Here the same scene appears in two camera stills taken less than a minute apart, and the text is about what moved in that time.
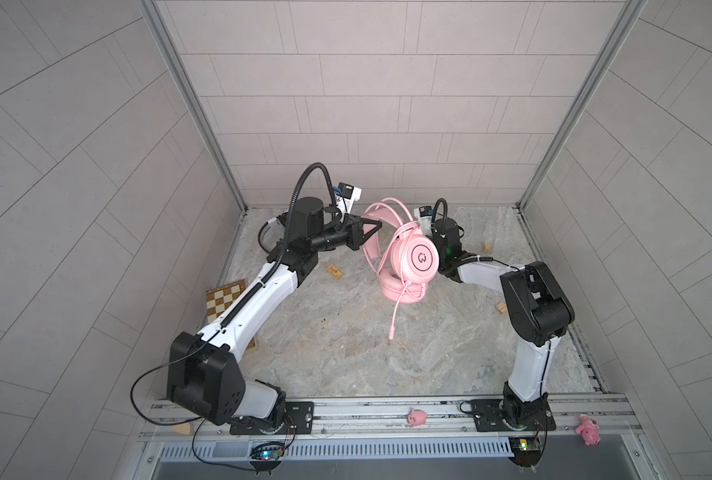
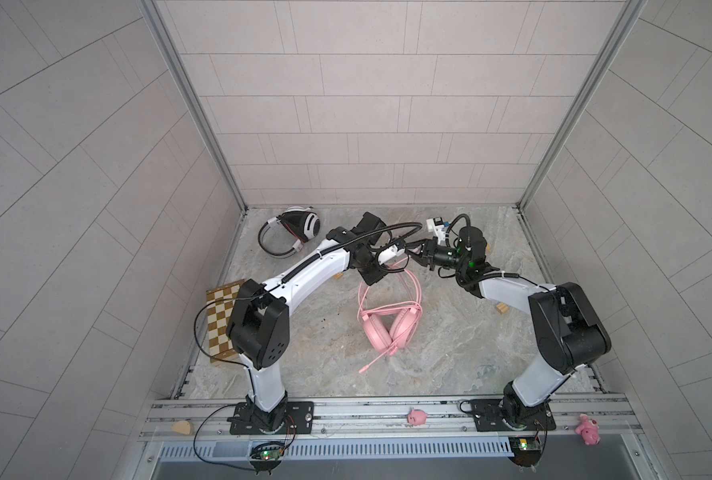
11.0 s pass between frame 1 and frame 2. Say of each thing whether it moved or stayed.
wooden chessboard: stayed
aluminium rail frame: stayed
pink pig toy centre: stayed
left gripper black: moved
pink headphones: moved
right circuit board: stayed
